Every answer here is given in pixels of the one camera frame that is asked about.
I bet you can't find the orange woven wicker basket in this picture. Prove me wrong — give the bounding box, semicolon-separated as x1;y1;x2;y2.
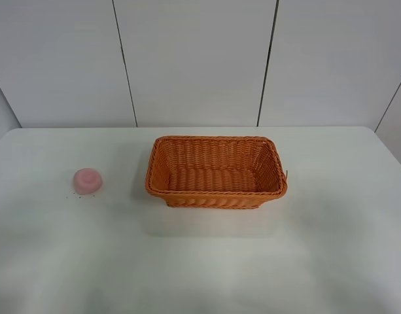
145;135;288;209

